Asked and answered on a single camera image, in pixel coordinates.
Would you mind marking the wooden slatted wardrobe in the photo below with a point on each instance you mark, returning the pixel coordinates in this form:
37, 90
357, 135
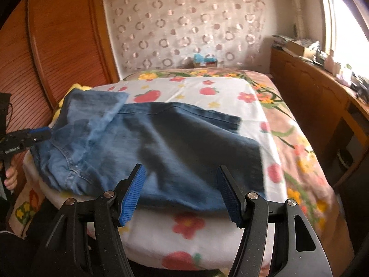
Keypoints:
66, 34

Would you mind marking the person's dark clothing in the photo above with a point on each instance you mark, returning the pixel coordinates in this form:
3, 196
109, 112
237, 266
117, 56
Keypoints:
17, 251

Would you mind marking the wooden framed window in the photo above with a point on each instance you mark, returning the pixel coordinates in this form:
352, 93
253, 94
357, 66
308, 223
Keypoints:
343, 26

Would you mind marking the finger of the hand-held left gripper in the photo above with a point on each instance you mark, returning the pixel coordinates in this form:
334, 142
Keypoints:
41, 138
37, 132

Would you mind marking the stack of papers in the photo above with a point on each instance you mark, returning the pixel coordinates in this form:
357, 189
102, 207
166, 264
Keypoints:
279, 41

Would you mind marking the small box with blue cloth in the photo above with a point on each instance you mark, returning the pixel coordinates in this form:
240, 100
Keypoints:
204, 62

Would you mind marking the floral blanket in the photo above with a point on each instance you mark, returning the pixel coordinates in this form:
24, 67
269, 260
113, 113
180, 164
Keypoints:
302, 138

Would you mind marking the circle patterned sheer curtain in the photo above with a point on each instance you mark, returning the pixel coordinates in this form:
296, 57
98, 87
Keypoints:
187, 28

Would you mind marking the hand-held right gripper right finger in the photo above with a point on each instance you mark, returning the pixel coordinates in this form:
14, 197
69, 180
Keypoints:
229, 199

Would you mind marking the black waste bin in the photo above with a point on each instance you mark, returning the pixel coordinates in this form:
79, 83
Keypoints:
344, 158

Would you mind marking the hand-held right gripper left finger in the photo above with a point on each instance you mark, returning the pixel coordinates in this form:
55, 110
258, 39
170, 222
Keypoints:
132, 196

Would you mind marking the open cardboard box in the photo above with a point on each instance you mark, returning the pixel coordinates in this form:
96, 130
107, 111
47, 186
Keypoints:
297, 47

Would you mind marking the blue denim pants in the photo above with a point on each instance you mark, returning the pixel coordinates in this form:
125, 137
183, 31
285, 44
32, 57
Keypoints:
173, 150

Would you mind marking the long wooden cabinet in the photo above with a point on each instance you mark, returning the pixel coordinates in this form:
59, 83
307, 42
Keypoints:
305, 83

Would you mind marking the person's left hand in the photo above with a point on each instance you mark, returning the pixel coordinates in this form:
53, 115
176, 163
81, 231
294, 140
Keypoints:
11, 180

